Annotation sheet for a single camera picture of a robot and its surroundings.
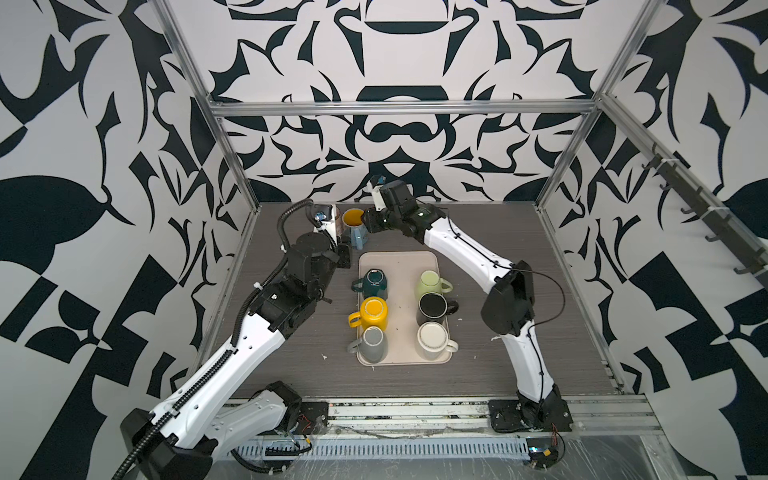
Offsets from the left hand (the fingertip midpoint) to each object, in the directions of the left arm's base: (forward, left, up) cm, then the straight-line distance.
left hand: (338, 223), depth 68 cm
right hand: (+14, -6, -12) cm, 19 cm away
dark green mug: (-2, -7, -25) cm, 26 cm away
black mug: (-9, -24, -25) cm, 36 cm away
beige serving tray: (+9, -17, -35) cm, 40 cm away
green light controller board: (-42, -46, -36) cm, 72 cm away
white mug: (-17, -23, -28) cm, 40 cm away
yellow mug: (-10, -7, -26) cm, 29 cm away
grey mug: (-19, -7, -26) cm, 33 cm away
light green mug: (-2, -24, -25) cm, 34 cm away
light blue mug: (+18, -2, -25) cm, 30 cm away
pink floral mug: (+22, +4, -25) cm, 33 cm away
